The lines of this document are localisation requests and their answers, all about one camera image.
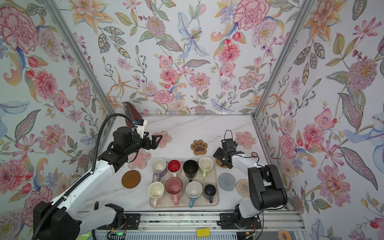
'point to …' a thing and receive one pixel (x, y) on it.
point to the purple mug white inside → (159, 168)
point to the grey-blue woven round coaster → (227, 181)
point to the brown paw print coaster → (199, 147)
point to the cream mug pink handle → (155, 190)
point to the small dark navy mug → (209, 191)
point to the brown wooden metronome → (129, 110)
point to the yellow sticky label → (203, 232)
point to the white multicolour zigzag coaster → (242, 186)
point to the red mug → (174, 166)
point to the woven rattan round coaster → (219, 163)
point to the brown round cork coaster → (131, 179)
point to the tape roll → (280, 236)
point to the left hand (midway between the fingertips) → (157, 135)
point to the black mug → (190, 168)
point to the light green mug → (205, 164)
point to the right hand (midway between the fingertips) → (220, 156)
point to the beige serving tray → (165, 201)
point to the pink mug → (173, 186)
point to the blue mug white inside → (193, 190)
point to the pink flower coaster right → (245, 139)
